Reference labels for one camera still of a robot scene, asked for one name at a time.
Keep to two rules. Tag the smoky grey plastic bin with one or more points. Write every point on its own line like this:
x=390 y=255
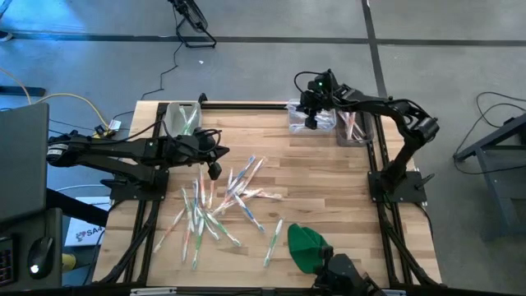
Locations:
x=349 y=142

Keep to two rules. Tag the black computer mouse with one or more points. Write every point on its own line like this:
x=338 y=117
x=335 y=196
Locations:
x=41 y=255

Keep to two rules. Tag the black floor bar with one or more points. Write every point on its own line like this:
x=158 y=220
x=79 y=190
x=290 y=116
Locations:
x=20 y=91

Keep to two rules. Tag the black table frame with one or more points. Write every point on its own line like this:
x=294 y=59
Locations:
x=146 y=246

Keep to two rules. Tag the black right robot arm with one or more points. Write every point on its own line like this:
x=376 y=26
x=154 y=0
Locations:
x=394 y=109

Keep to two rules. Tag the white printed cardboard box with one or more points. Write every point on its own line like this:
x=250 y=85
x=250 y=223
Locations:
x=82 y=236

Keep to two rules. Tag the yellow plug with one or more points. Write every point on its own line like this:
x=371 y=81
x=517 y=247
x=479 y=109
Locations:
x=70 y=263

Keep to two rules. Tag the grey metal table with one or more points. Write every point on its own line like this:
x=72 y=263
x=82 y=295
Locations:
x=493 y=193

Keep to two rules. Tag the green cloth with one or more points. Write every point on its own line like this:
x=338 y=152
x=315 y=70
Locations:
x=304 y=251

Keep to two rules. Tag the frosted white plastic bin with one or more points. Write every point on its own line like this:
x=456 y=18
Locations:
x=170 y=119

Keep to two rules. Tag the dark operator desk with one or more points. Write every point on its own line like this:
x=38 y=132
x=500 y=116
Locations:
x=16 y=224

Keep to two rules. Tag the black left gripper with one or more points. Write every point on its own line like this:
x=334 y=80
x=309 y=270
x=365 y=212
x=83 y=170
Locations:
x=201 y=150

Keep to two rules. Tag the orange toothbrush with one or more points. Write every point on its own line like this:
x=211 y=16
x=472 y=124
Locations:
x=168 y=230
x=188 y=244
x=202 y=189
x=361 y=133
x=345 y=121
x=236 y=202
x=211 y=195
x=354 y=127
x=267 y=195
x=255 y=172

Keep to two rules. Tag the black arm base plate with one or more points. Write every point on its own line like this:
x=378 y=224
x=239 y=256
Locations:
x=121 y=194
x=415 y=194

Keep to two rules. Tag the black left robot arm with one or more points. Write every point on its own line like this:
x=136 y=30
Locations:
x=111 y=152

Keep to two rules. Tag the clear plastic bin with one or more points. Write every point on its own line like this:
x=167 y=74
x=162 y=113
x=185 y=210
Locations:
x=293 y=127

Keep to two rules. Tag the dark grey monitor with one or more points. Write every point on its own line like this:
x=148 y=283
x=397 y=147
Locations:
x=22 y=164

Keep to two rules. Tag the black grabber tool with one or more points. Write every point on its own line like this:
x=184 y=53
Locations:
x=341 y=275

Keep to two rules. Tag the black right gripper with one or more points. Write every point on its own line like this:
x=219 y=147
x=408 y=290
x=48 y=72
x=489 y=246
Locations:
x=320 y=96

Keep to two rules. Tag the black frame clamp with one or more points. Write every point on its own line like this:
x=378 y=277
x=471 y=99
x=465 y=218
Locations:
x=202 y=98

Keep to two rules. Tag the black diagonal stand bar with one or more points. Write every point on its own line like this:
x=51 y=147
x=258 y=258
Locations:
x=78 y=207

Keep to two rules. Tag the backlit keyboard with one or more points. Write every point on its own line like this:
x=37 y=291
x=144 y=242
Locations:
x=6 y=263

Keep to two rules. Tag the silver bracket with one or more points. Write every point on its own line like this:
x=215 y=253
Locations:
x=394 y=292
x=152 y=292

